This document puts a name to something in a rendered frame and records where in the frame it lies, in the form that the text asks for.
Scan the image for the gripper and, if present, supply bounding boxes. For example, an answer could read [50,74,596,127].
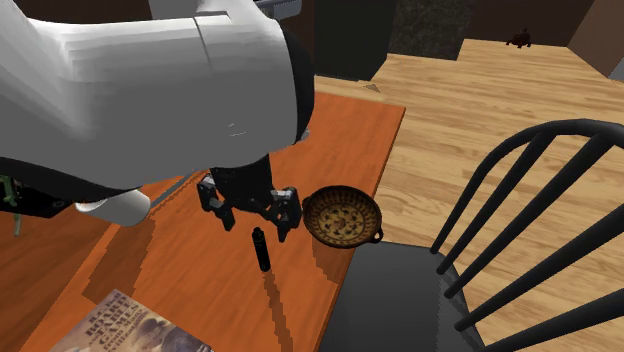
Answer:
[196,154,304,244]

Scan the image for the small dark figure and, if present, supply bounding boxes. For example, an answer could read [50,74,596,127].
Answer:
[505,27,533,49]

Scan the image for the brown patterned bowl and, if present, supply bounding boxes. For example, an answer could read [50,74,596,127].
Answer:
[301,184,385,250]

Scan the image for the black cylinder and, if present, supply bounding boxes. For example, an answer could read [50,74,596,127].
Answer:
[251,226,272,273]

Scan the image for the black wooden chair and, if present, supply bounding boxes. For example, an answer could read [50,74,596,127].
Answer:
[316,118,624,352]

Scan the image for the orange wooden table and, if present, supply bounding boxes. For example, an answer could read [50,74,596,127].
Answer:
[0,89,407,352]

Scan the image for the brown board games book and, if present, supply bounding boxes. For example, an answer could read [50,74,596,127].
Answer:
[47,288,216,352]

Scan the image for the dark cabinet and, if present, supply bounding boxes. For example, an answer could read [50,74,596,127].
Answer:
[313,0,399,82]

